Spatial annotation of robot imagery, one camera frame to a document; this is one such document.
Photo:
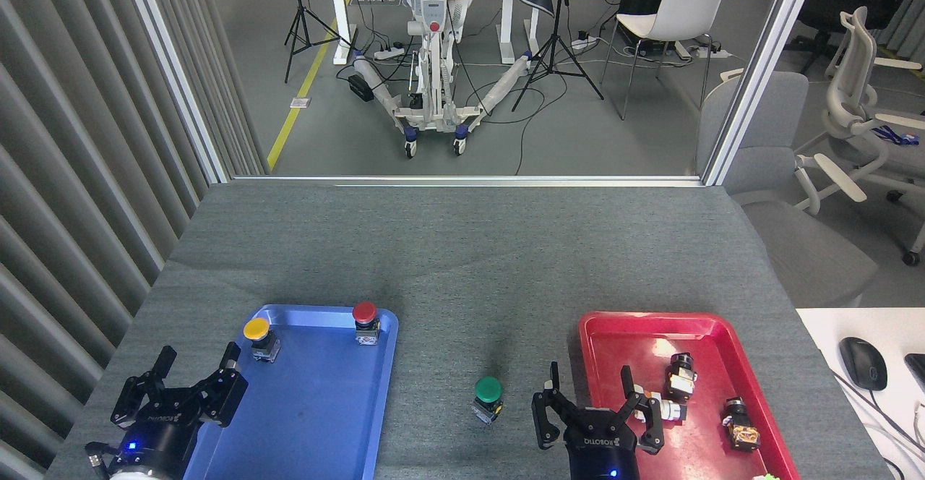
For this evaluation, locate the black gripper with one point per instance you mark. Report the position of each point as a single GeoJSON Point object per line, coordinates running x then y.
{"type": "Point", "coordinates": [603, 458]}
{"type": "Point", "coordinates": [155, 444]}

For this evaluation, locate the green push button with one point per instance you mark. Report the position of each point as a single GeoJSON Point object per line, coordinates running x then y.
{"type": "Point", "coordinates": [488, 389]}

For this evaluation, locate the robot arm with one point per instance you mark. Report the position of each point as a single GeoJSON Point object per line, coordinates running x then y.
{"type": "Point", "coordinates": [141, 476]}

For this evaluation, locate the yellow push button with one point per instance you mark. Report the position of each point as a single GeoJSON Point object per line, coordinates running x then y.
{"type": "Point", "coordinates": [257, 330]}

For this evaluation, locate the red push button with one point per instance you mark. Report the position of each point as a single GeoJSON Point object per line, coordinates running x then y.
{"type": "Point", "coordinates": [365, 312]}

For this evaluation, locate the red plastic tray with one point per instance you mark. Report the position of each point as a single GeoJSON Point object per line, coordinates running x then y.
{"type": "Point", "coordinates": [629, 343]}

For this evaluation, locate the blue plastic tray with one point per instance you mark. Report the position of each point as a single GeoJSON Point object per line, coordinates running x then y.
{"type": "Point", "coordinates": [303, 415]}

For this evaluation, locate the white desk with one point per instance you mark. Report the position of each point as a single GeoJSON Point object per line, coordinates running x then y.
{"type": "Point", "coordinates": [831, 328]}

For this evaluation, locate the grey upholstered office chair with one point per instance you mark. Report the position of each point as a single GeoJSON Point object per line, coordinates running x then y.
{"type": "Point", "coordinates": [788, 234]}

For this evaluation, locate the black computer mouse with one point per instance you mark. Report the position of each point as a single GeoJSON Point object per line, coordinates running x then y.
{"type": "Point", "coordinates": [863, 363]}

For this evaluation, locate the black keyboard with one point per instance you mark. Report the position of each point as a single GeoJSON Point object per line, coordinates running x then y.
{"type": "Point", "coordinates": [918, 371]}

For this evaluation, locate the black power brick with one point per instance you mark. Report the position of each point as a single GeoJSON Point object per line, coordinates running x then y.
{"type": "Point", "coordinates": [360, 88]}

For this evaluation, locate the black tripod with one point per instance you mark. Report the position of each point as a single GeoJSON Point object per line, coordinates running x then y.
{"type": "Point", "coordinates": [555, 53]}
{"type": "Point", "coordinates": [300, 17]}

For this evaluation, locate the white power strip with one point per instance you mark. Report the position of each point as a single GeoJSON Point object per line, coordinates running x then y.
{"type": "Point", "coordinates": [704, 51]}
{"type": "Point", "coordinates": [389, 51]}

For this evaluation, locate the white table leg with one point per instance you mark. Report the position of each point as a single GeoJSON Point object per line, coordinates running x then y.
{"type": "Point", "coordinates": [341, 24]}
{"type": "Point", "coordinates": [509, 28]}

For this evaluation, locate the white mesh office chair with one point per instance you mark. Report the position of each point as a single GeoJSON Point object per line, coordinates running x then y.
{"type": "Point", "coordinates": [853, 90]}

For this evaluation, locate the white plastic chair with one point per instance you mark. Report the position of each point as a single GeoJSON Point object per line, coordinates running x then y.
{"type": "Point", "coordinates": [683, 6]}

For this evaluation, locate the white stand on wheels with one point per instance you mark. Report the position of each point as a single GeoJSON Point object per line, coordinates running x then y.
{"type": "Point", "coordinates": [432, 3]}

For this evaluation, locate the white knob switch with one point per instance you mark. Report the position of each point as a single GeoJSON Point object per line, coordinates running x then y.
{"type": "Point", "coordinates": [672, 411]}

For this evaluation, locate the black knob switch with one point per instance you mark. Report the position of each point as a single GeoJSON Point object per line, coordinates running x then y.
{"type": "Point", "coordinates": [681, 377]}

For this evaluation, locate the black switch with orange base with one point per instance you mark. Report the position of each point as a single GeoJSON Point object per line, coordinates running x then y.
{"type": "Point", "coordinates": [744, 433]}

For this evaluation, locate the silver frame rail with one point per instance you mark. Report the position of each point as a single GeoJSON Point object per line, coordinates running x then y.
{"type": "Point", "coordinates": [470, 180]}

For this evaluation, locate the silver frame post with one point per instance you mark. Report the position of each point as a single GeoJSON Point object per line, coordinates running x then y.
{"type": "Point", "coordinates": [173, 68]}
{"type": "Point", "coordinates": [759, 68]}

